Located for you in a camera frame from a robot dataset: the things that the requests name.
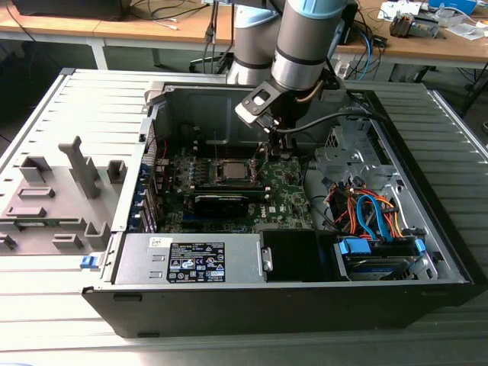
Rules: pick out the CPU socket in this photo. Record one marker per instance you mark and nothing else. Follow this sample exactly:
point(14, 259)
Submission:
point(220, 171)

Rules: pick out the black graphics card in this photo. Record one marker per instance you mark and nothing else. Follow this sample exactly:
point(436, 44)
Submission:
point(221, 207)

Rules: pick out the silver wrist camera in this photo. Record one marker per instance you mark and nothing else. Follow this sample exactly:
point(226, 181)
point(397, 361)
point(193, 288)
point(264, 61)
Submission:
point(333, 91)
point(251, 110)

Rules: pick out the blue box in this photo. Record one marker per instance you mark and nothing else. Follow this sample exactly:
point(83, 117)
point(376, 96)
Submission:
point(453, 5)

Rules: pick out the grey metal drive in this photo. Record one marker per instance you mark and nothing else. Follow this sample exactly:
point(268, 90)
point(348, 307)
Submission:
point(425, 26)

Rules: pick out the green RAM stick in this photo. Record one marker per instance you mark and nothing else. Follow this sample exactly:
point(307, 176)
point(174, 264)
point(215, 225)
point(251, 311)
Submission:
point(34, 223)

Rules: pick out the black desktop box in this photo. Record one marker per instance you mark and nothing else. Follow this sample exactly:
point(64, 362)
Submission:
point(68, 9)

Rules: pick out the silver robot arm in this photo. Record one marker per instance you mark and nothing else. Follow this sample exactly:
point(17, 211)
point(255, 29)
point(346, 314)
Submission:
point(305, 38)

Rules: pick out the blue plastic latch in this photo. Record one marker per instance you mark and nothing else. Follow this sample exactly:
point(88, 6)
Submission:
point(89, 262)

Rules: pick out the copper CPU cooler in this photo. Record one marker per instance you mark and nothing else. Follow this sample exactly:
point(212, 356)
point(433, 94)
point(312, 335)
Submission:
point(400, 24)

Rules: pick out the silver CPU chip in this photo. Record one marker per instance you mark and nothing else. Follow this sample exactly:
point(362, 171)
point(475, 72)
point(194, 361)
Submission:
point(235, 171)

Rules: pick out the metal disk bay cage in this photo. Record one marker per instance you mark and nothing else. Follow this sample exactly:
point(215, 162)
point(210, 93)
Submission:
point(343, 156)

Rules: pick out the grey parts rack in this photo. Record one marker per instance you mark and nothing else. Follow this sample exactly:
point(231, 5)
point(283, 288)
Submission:
point(57, 187)

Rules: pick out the wooden desk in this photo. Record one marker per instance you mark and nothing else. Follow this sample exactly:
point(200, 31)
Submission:
point(57, 26)
point(419, 47)

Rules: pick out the black upright box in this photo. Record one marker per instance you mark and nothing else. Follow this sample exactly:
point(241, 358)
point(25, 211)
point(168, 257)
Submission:
point(351, 26)

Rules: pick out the green motherboard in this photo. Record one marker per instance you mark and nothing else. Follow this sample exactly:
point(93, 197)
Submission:
point(282, 190)

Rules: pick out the grey power supply unit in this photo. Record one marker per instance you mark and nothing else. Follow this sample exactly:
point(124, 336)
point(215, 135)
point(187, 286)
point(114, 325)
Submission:
point(133, 263)

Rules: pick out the black PC case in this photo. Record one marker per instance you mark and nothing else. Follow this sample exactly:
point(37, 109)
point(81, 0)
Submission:
point(228, 312)

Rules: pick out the hard disk in blue carrier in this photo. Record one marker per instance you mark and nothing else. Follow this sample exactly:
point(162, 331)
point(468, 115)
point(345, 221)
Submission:
point(375, 267)

